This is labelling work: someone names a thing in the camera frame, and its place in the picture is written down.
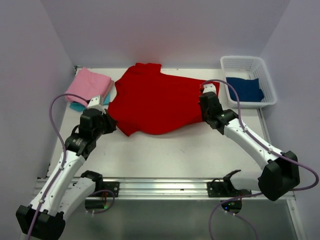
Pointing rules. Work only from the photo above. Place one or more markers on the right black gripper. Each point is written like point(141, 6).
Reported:
point(206, 99)

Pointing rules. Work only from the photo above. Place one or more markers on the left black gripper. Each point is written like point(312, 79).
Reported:
point(109, 122)

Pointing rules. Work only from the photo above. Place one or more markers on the red t shirt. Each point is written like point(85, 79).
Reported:
point(154, 103)

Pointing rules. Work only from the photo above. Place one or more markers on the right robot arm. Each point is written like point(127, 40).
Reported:
point(280, 173)

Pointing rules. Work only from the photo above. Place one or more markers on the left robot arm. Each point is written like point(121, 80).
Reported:
point(46, 216)

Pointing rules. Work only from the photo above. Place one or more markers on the teal folded t shirt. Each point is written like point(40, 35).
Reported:
point(78, 107)

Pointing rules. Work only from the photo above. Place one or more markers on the pink folded t shirt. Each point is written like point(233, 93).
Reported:
point(87, 84)

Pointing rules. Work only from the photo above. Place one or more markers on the blue t shirt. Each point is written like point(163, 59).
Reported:
point(248, 90)

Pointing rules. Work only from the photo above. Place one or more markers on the white plastic basket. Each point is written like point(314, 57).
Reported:
point(247, 77)

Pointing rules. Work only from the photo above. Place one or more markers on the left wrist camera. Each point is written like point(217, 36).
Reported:
point(97, 102)

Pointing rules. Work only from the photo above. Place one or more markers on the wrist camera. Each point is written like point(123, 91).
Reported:
point(97, 102)
point(208, 88)

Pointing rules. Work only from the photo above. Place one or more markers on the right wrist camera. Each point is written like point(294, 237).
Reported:
point(208, 88)

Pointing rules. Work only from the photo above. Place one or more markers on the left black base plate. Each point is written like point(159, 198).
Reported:
point(113, 186)

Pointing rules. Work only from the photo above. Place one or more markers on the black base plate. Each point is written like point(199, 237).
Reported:
point(113, 186)
point(220, 190)

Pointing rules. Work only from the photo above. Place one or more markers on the aluminium mounting rail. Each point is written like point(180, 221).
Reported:
point(164, 189)

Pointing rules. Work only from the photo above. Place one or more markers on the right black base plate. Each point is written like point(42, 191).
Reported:
point(220, 190)

